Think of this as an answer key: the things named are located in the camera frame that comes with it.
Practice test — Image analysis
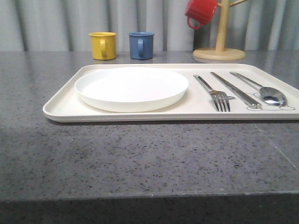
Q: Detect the white round plate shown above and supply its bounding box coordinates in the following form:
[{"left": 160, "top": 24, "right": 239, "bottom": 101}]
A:
[{"left": 75, "top": 67, "right": 189, "bottom": 112}]

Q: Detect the silver metal chopstick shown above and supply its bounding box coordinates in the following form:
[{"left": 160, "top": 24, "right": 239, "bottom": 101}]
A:
[
  {"left": 210, "top": 71, "right": 257, "bottom": 110},
  {"left": 210, "top": 71, "right": 262, "bottom": 108}
]

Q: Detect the silver metal spoon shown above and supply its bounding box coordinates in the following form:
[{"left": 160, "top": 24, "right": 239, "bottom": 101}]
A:
[{"left": 230, "top": 72, "right": 287, "bottom": 106}]

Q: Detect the cream rabbit serving tray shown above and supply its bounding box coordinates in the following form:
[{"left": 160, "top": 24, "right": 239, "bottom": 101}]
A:
[{"left": 43, "top": 63, "right": 299, "bottom": 123}]

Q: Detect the blue enamel mug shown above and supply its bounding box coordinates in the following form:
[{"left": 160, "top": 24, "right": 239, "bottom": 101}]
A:
[{"left": 129, "top": 32, "right": 154, "bottom": 60}]

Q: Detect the yellow enamel mug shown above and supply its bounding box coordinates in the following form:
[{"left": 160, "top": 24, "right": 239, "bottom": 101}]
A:
[{"left": 89, "top": 32, "right": 116, "bottom": 60}]

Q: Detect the wooden mug tree stand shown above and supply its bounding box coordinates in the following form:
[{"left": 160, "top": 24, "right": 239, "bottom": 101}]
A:
[{"left": 193, "top": 0, "right": 246, "bottom": 61}]

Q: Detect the red enamel mug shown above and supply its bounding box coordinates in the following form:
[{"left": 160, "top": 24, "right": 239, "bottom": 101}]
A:
[{"left": 185, "top": 0, "right": 218, "bottom": 29}]

